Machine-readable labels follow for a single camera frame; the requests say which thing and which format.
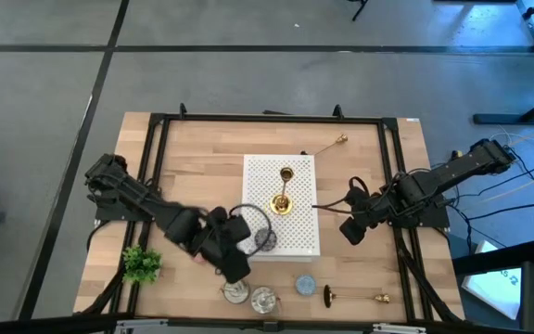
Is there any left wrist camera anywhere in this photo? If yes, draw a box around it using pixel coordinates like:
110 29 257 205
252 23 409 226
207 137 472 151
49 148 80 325
224 215 252 243

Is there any grey metal bracket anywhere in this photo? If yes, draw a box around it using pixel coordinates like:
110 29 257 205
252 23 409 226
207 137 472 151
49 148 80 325
372 322 428 334
114 318 170 334

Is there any black metal table frame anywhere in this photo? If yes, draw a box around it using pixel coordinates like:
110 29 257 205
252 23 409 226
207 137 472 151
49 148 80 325
76 102 465 326

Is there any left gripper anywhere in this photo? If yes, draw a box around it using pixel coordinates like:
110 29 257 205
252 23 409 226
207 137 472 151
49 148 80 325
186 206 252 285

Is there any purple patterned ceramic candle holder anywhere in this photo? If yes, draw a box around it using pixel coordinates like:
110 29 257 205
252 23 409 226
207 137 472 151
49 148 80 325
253 227 279 253

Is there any tall brass candlestick holder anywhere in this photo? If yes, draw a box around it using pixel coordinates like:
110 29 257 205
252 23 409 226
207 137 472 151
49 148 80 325
269 166 296 217

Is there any white printed box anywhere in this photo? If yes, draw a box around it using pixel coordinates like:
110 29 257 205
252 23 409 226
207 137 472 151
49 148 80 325
461 239 523 321

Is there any silver glass jar candle holder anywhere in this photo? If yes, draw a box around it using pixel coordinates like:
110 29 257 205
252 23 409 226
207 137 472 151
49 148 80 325
249 285 280 315
222 277 252 306

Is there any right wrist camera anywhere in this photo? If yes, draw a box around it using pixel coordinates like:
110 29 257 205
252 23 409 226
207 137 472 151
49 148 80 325
348 185 371 206

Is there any small green artificial plant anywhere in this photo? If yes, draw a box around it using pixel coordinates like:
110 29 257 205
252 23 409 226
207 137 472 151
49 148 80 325
121 244 163 285

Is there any blue patterned ceramic candle holder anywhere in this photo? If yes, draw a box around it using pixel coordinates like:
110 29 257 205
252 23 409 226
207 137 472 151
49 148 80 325
294 274 318 298

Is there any thin white cord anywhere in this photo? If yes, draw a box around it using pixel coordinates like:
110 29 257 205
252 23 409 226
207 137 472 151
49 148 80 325
477 161 534 205

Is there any right gripper cable loop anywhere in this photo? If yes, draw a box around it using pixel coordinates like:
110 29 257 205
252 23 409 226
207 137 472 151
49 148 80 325
348 174 371 196

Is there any black cable bundle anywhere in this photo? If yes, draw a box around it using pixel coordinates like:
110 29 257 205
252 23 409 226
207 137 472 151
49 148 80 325
396 231 463 322
75 266 127 316

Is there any left gripper cable loop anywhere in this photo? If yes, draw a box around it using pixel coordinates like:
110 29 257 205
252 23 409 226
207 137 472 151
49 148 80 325
228 203 274 257

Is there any gripper cable loop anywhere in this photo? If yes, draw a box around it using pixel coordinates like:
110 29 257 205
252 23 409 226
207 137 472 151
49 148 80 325
348 174 371 196
228 203 274 257

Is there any black crossbar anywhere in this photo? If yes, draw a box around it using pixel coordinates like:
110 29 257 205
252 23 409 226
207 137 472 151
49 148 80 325
0 311 534 334

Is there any white perforated metal stand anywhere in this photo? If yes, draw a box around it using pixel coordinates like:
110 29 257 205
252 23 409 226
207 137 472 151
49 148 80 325
238 153 322 263

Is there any black beam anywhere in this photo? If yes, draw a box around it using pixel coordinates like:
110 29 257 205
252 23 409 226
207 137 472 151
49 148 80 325
451 238 534 276

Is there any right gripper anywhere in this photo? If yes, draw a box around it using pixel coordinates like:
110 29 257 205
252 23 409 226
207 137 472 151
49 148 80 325
311 194 396 247

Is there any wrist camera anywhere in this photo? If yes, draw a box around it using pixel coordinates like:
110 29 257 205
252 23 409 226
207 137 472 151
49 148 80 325
224 215 252 243
348 185 371 206

